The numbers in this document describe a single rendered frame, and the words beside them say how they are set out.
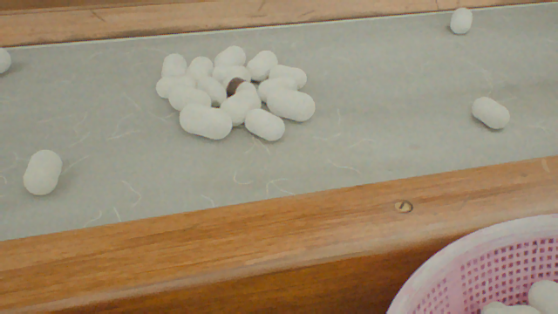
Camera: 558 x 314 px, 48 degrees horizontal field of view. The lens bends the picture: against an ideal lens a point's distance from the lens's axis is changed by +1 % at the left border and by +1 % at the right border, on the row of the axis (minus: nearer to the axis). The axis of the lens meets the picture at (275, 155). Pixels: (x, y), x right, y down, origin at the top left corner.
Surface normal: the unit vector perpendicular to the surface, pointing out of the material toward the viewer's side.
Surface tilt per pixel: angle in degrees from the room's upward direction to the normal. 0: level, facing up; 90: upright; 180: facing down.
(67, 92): 0
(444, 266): 75
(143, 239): 0
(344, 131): 0
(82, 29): 45
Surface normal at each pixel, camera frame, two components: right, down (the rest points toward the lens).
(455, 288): 0.60, 0.15
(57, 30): 0.22, -0.22
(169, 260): 0.03, -0.84
